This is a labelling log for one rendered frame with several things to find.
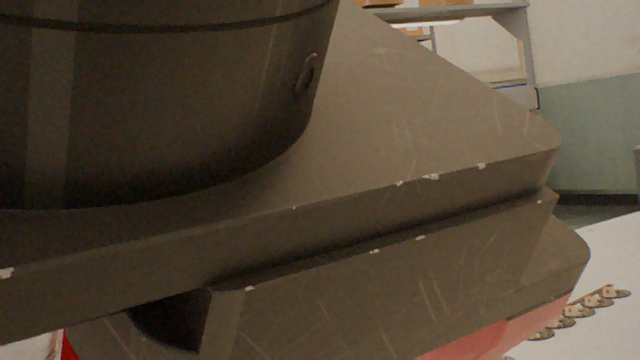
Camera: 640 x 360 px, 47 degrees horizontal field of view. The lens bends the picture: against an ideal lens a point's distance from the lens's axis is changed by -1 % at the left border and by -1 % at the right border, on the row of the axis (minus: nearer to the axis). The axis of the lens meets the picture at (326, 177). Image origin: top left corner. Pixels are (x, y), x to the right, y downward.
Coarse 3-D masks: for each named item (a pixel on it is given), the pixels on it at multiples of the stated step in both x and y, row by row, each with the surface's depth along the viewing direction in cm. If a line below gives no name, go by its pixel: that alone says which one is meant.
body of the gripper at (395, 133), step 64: (0, 0) 4; (64, 0) 4; (128, 0) 4; (192, 0) 5; (256, 0) 5; (320, 0) 6; (0, 64) 4; (64, 64) 5; (128, 64) 5; (192, 64) 5; (256, 64) 5; (320, 64) 7; (384, 64) 9; (448, 64) 10; (0, 128) 5; (64, 128) 5; (128, 128) 5; (192, 128) 5; (256, 128) 6; (320, 128) 7; (384, 128) 8; (448, 128) 8; (512, 128) 8; (0, 192) 5; (64, 192) 5; (128, 192) 5; (192, 192) 6; (256, 192) 6; (320, 192) 6; (384, 192) 7; (448, 192) 7; (512, 192) 8; (0, 256) 5; (64, 256) 5; (128, 256) 5; (192, 256) 5; (256, 256) 6; (0, 320) 5; (64, 320) 5
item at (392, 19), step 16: (384, 16) 310; (400, 16) 317; (416, 16) 324; (432, 16) 332; (448, 16) 339; (464, 16) 345; (480, 16) 357; (528, 32) 344; (528, 48) 344; (528, 64) 344; (528, 80) 346
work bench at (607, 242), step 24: (624, 216) 94; (600, 240) 82; (624, 240) 80; (600, 264) 71; (624, 264) 69; (576, 288) 63; (624, 288) 61; (600, 312) 55; (624, 312) 54; (576, 336) 51; (600, 336) 50; (624, 336) 49
